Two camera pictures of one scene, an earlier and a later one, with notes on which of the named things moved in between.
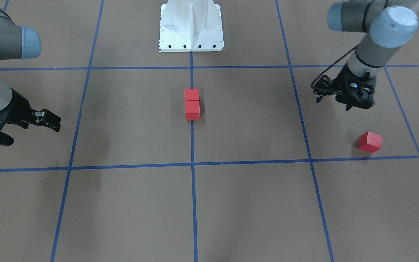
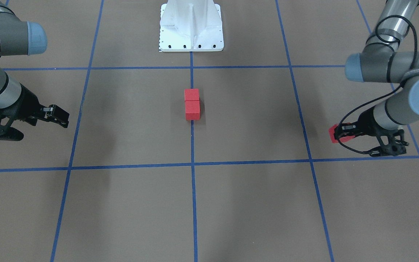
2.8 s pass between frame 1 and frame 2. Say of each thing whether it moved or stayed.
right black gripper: moved
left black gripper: moved
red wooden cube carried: stayed
